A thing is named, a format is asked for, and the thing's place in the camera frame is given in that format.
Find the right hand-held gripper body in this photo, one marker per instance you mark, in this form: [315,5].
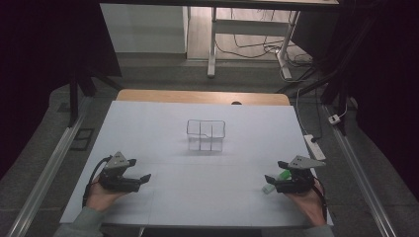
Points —
[298,177]

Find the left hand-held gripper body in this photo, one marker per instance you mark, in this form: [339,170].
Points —
[116,174]

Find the green and white marker pen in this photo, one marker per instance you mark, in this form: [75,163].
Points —
[275,183]

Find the person's left hand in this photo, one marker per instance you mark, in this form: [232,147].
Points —
[100,197]

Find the person's right hand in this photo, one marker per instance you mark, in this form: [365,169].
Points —
[308,204]

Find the white power strip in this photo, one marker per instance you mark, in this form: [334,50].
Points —
[314,146]

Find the white table mat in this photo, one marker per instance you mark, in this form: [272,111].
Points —
[204,184]

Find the small white adapter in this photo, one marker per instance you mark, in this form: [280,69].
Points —
[334,119]

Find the clear plastic divided organizer box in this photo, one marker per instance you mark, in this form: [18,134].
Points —
[206,135]

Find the black metal stand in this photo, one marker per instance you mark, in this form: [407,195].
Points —
[74,98]

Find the wooden table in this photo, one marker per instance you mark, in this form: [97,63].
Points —
[197,96]

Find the black floor frame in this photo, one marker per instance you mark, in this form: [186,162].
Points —
[82,139]

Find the aluminium rail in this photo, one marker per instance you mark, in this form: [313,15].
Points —
[360,181]
[46,168]

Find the white desk frame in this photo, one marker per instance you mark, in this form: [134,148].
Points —
[250,28]

